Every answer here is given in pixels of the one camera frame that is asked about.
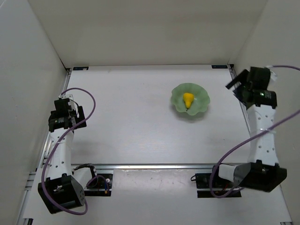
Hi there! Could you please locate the green glass fruit bowl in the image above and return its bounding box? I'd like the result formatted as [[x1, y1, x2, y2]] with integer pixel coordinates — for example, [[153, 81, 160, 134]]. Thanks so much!
[[171, 83, 210, 116]]

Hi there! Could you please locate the left blue corner label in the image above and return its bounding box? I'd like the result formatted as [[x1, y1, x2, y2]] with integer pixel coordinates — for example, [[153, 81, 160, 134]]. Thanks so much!
[[73, 67, 89, 71]]

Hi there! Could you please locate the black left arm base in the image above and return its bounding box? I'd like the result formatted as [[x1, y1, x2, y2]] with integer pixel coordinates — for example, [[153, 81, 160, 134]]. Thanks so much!
[[72, 164, 113, 197]]

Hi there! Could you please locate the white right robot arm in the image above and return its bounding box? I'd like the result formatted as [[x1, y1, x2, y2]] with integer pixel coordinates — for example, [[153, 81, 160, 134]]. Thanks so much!
[[216, 67, 287, 192]]

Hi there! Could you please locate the right blue corner label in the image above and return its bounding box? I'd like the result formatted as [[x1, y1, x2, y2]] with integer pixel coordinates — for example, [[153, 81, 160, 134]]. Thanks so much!
[[211, 65, 228, 69]]

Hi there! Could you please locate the aluminium front frame rail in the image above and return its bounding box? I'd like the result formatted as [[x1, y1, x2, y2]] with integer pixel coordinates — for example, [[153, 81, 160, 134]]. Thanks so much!
[[70, 164, 268, 171]]

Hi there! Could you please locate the yellow fake pear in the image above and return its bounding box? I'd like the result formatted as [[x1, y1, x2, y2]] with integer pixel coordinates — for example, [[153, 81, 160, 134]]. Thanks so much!
[[183, 92, 195, 110]]

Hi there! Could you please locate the blue corner label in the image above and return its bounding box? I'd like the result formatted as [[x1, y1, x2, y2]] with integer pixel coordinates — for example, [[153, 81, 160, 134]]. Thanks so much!
[[73, 67, 89, 71], [211, 65, 228, 69]]

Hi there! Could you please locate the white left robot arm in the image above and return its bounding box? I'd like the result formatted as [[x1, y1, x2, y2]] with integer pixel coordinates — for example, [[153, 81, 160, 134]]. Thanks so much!
[[37, 95, 86, 216]]

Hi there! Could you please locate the aluminium side frame rail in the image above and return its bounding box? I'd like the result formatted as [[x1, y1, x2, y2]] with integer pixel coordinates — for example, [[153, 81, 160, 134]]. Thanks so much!
[[14, 68, 73, 225]]

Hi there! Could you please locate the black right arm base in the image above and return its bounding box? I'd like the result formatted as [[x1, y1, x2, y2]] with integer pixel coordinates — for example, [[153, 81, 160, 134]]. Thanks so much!
[[190, 173, 243, 198]]

